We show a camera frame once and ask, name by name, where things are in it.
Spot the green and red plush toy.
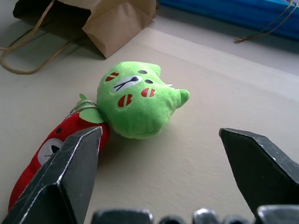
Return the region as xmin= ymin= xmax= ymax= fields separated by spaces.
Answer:
xmin=8 ymin=93 xmax=111 ymax=212

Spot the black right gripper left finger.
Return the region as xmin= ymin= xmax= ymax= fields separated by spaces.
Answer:
xmin=0 ymin=126 xmax=104 ymax=224

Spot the blue bag with rope handle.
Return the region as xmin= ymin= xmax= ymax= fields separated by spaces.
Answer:
xmin=157 ymin=0 xmax=299 ymax=44

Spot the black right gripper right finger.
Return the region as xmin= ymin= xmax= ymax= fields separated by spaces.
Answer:
xmin=219 ymin=127 xmax=299 ymax=224

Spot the brown paper bag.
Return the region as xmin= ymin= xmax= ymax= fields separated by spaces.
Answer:
xmin=0 ymin=0 xmax=157 ymax=75

